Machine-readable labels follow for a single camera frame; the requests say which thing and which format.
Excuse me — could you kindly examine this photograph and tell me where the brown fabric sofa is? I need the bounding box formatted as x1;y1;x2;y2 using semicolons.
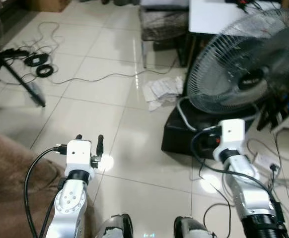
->
0;128;93;238

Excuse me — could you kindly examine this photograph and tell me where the black box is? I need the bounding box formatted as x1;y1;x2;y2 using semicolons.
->
161;102;265;157

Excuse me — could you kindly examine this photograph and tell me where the white power strip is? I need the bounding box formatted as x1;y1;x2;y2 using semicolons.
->
254;151;281;172

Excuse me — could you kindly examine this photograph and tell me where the crumpled white cloth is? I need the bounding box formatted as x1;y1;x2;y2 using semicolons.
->
143;76;185;112

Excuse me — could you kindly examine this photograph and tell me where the silver left robot leg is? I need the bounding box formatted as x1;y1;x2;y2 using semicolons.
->
97;214;134;238

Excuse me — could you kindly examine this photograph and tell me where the silver robot leg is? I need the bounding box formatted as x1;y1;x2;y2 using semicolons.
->
97;214;134;238
174;217;216;238

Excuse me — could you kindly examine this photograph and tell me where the white metal rack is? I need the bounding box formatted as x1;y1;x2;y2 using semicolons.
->
271;99;289;134

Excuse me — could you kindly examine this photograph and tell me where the black tripod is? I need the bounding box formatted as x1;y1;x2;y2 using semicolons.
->
0;37;47;108

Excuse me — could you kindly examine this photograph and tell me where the silver right robot leg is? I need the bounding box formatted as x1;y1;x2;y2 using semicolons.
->
174;217;216;238

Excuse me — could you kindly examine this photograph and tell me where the black power strip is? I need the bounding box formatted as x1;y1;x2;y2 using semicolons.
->
0;48;31;58

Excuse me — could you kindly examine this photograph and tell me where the white table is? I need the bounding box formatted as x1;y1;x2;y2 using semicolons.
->
189;0;282;35

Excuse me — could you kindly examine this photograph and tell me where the brown cardboard box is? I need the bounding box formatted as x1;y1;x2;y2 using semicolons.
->
25;0;72;12

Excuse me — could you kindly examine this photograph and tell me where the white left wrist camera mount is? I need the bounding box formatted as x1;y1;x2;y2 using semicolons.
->
65;140;93;172

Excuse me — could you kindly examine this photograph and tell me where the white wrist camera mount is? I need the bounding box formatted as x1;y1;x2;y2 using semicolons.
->
65;140;93;172
213;119;246;162

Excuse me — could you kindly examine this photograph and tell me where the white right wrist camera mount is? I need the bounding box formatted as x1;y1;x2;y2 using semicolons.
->
213;119;246;162

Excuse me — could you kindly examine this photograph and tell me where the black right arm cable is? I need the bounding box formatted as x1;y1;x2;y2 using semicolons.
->
190;127;280;219

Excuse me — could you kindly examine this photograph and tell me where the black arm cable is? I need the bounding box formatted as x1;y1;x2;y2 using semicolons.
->
24;145;68;238
190;127;280;219

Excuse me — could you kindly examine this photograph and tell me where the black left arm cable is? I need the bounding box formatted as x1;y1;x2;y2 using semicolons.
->
24;145;68;238

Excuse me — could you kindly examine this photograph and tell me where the grey pedestal fan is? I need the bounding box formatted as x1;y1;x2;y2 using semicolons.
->
177;9;289;132

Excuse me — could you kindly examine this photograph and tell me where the thin long floor cable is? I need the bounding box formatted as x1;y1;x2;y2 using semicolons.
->
50;56;181;85

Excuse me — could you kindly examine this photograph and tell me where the black coiled cable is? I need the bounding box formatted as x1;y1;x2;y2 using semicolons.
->
35;63;56;78
24;52;51;67

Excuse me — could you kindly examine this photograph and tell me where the metal wire chair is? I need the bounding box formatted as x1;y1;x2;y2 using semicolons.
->
139;0;191;68

